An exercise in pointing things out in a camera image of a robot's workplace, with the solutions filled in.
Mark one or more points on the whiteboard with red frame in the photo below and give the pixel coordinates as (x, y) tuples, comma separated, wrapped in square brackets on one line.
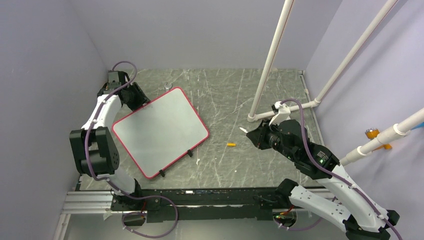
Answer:
[(161, 132)]

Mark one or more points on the white PVC pipe right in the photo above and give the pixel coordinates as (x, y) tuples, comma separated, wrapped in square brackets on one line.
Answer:
[(395, 132)]

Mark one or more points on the white PVC pipe frame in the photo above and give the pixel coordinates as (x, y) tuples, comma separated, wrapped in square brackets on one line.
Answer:
[(290, 34)]

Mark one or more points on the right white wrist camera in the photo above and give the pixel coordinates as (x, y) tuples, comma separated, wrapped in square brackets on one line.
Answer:
[(281, 113)]

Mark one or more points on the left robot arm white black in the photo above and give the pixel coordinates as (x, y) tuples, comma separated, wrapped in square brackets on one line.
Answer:
[(93, 148)]

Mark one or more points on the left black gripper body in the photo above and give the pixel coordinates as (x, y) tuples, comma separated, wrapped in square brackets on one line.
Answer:
[(133, 92)]

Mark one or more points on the silver wrench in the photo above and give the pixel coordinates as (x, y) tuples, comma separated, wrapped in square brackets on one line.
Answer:
[(168, 86)]

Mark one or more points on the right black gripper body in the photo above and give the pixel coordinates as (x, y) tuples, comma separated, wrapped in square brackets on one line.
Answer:
[(271, 135)]

